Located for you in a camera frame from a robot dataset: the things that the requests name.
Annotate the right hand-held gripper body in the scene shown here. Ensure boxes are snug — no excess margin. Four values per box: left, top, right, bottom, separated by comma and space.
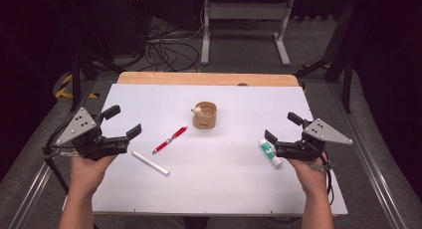
274, 117, 354, 163

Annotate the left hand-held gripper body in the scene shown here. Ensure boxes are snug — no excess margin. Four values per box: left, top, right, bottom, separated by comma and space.
54, 107, 131, 162

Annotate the white green glue stick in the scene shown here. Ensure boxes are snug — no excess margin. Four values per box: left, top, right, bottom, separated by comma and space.
259, 138, 283, 168

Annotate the white pen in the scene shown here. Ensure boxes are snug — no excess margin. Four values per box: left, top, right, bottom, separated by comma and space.
131, 150, 171, 176

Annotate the red pen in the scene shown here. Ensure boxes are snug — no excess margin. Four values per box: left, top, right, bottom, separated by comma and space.
151, 125, 189, 155

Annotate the round wooden pen holder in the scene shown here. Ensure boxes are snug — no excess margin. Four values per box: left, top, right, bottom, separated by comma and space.
191, 101, 219, 130

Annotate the person's right hand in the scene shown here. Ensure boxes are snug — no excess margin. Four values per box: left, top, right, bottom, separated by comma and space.
286, 152, 330, 197

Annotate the person's left hand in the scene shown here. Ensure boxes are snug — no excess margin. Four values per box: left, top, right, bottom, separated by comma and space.
69, 149, 117, 197

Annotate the black metal stand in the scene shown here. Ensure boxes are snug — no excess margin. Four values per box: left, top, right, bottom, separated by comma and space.
294, 0, 354, 115
65, 0, 125, 113

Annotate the yellow black hazard tape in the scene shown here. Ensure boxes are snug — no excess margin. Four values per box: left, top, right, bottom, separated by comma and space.
54, 73, 101, 100

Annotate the white table mat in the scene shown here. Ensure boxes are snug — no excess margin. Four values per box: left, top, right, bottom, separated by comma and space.
63, 83, 349, 216

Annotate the right hand-held gripper cable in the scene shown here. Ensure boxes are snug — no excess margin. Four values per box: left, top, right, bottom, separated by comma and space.
309, 150, 335, 207

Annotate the hand-held gripper cable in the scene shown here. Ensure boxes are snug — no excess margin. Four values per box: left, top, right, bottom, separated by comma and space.
42, 120, 74, 194
309, 150, 335, 207

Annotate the left hand-held gripper cable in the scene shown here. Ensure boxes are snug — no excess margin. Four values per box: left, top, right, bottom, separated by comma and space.
42, 120, 74, 194

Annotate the tangle of black floor cables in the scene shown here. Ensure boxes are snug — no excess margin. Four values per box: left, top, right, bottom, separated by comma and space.
142, 4, 205, 74

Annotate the aluminium floor rail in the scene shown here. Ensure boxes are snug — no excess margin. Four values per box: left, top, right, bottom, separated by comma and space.
7, 81, 101, 229
326, 83, 411, 229

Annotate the grey metal desk frame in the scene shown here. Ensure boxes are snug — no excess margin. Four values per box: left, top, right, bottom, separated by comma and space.
200, 0, 296, 67

